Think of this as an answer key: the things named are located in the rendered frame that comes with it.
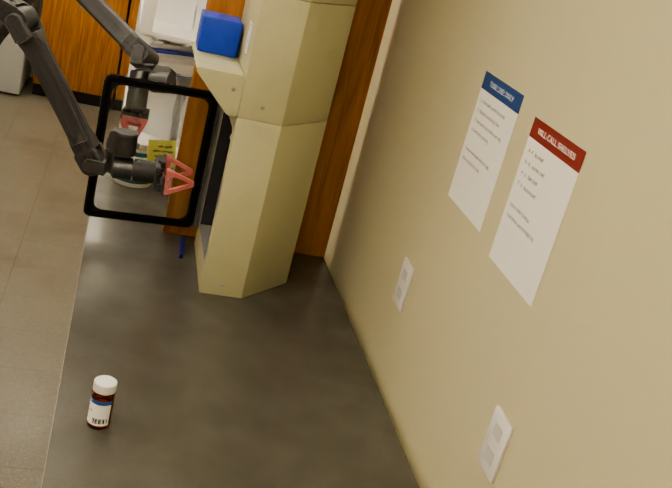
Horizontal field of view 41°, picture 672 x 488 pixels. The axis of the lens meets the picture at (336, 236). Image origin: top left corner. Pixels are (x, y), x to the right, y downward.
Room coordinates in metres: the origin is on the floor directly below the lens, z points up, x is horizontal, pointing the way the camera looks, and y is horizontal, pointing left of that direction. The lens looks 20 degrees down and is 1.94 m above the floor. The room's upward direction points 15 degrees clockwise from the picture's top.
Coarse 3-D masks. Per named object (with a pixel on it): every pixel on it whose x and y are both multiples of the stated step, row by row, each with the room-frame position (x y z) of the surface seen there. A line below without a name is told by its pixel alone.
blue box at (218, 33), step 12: (204, 12) 2.30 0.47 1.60; (216, 12) 2.36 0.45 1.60; (204, 24) 2.26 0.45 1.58; (216, 24) 2.27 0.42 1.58; (228, 24) 2.28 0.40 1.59; (240, 24) 2.29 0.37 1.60; (204, 36) 2.26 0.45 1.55; (216, 36) 2.27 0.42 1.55; (228, 36) 2.28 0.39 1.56; (240, 36) 2.29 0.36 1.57; (204, 48) 2.27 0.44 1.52; (216, 48) 2.27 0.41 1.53; (228, 48) 2.28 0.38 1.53
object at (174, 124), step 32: (128, 96) 2.30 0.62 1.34; (160, 96) 2.33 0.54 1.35; (96, 128) 2.28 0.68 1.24; (128, 128) 2.31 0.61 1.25; (160, 128) 2.34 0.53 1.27; (192, 128) 2.37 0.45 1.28; (192, 160) 2.38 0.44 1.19; (96, 192) 2.29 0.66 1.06; (128, 192) 2.32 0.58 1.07; (160, 192) 2.35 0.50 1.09
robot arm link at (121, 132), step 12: (120, 132) 2.16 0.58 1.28; (132, 132) 2.18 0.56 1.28; (108, 144) 2.16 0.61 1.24; (120, 144) 2.15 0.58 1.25; (132, 144) 2.16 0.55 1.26; (108, 156) 2.17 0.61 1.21; (132, 156) 2.16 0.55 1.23; (84, 168) 2.14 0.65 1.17; (96, 168) 2.14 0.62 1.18; (108, 168) 2.18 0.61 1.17
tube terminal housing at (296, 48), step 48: (288, 0) 2.12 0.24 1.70; (240, 48) 2.30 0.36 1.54; (288, 48) 2.13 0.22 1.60; (336, 48) 2.27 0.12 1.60; (288, 96) 2.13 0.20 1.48; (240, 144) 2.11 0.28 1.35; (288, 144) 2.18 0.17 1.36; (240, 192) 2.12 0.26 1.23; (288, 192) 2.22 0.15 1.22; (240, 240) 2.12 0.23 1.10; (288, 240) 2.27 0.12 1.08; (240, 288) 2.13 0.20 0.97
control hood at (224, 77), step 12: (204, 60) 2.16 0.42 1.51; (216, 60) 2.20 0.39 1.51; (228, 60) 2.24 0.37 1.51; (204, 72) 2.08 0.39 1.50; (216, 72) 2.08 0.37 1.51; (228, 72) 2.10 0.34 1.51; (240, 72) 2.14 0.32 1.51; (216, 84) 2.09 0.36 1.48; (228, 84) 2.09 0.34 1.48; (240, 84) 2.10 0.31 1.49; (216, 96) 2.09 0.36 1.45; (228, 96) 2.10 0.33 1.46; (240, 96) 2.11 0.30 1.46; (228, 108) 2.10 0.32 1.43
